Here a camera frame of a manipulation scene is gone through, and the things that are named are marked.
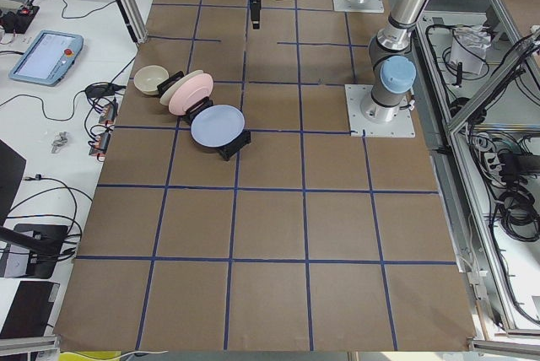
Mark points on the light blue plate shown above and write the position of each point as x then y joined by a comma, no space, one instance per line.
217,125

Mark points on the pink plate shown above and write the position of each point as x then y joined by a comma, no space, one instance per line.
190,93

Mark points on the cream plate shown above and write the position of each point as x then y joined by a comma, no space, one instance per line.
167,95

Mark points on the cream bowl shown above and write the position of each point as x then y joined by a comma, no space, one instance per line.
147,79

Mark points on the black dish rack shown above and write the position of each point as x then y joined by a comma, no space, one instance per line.
226,151

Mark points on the near teach pendant tablet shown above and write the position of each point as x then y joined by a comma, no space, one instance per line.
48,58

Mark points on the crumpled white paper bag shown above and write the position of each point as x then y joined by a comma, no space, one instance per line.
469,48

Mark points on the black monitor stand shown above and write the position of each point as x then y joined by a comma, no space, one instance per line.
32,250

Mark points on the small metal bracket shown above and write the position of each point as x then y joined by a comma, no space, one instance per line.
59,141

